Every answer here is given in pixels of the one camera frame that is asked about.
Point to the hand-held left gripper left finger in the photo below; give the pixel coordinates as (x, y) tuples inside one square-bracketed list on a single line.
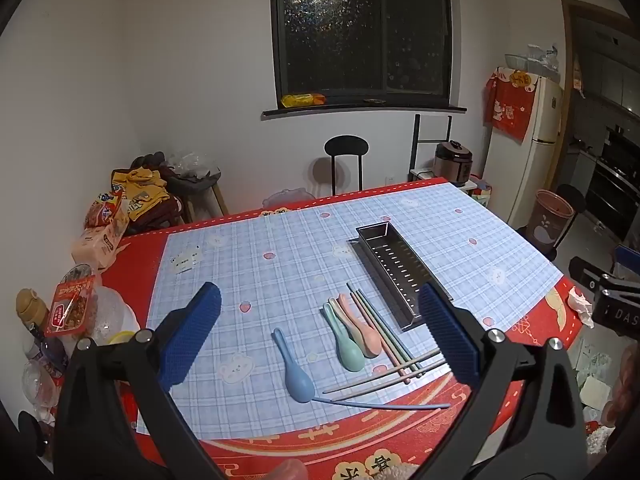
[(192, 330)]

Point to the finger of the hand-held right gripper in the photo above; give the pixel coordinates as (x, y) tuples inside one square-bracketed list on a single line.
[(587, 272)]

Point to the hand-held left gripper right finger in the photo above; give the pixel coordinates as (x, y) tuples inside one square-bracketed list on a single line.
[(447, 340)]

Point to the pink chopstick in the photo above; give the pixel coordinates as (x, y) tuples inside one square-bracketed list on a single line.
[(385, 347)]

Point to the pink spoon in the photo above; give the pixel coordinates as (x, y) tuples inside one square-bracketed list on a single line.
[(370, 342)]

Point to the perforated metal utensil tray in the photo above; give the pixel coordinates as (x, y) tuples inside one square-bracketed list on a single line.
[(395, 265)]

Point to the blue chopstick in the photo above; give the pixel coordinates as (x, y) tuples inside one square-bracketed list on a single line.
[(380, 404)]

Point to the green spoon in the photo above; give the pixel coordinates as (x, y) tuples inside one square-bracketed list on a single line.
[(350, 355)]

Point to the beige spoon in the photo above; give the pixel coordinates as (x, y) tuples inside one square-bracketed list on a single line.
[(336, 310)]

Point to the blue spoon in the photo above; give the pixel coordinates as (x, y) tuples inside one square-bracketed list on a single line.
[(299, 385)]

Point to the person's right hand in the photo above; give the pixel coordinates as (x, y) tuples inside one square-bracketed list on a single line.
[(625, 385)]

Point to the crumpled white tissue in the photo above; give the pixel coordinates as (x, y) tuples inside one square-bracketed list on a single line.
[(581, 305)]

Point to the blue box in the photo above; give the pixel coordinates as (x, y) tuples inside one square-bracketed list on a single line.
[(627, 260)]

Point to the brown trash bin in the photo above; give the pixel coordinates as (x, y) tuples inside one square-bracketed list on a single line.
[(547, 225)]

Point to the white paper sheets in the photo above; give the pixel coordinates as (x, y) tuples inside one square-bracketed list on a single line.
[(595, 370)]

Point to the crumpled clear plastic wrap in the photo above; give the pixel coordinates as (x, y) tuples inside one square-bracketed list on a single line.
[(115, 310)]

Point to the black built-in oven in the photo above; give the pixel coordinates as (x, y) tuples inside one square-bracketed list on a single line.
[(612, 185)]

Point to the dark red snack bag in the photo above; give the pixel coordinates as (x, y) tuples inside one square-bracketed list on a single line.
[(160, 212)]

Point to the red label food cup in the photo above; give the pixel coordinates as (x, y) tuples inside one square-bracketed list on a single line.
[(70, 305)]

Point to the blue plaid table mat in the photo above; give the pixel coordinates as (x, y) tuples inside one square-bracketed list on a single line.
[(280, 240)]

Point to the pale pink packet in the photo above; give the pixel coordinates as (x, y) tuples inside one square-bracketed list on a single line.
[(97, 245)]

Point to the white fridge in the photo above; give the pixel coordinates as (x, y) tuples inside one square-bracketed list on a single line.
[(530, 150)]

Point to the colourful small box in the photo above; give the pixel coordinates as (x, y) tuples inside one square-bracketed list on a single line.
[(481, 187)]

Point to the grey wooden-legged stool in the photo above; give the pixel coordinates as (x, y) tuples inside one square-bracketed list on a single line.
[(197, 187)]

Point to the yellow snack bags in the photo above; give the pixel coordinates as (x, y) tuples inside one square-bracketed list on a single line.
[(140, 190)]

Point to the orange snack bag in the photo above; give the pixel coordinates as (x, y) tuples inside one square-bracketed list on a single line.
[(102, 210)]

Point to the clear plastic bottle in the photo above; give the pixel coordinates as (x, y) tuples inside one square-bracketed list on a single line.
[(40, 385)]

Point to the beige cap bottle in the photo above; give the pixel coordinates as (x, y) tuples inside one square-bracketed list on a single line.
[(31, 307)]

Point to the clear plastic bag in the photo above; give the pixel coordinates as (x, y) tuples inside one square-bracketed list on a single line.
[(192, 165)]

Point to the brown rice cooker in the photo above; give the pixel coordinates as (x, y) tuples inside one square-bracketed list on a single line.
[(452, 162)]

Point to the dark cloth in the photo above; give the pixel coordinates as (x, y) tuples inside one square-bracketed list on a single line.
[(147, 160)]

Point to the red printed cloth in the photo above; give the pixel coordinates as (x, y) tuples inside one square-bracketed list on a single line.
[(507, 105)]

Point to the black metal rack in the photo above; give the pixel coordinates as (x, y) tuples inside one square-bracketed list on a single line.
[(416, 145)]

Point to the black round-back chair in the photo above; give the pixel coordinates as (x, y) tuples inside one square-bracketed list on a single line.
[(346, 147)]

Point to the clear glass bowl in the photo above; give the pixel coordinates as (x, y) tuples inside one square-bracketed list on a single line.
[(520, 61)]

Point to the black windowsill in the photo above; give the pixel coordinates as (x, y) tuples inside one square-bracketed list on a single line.
[(360, 111)]

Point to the yellow snack packet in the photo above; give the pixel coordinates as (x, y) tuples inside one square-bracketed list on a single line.
[(302, 100)]

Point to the dark window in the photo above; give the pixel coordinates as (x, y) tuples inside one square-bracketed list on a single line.
[(360, 30)]

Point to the wooden door frame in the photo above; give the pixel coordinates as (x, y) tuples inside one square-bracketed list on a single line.
[(565, 85)]

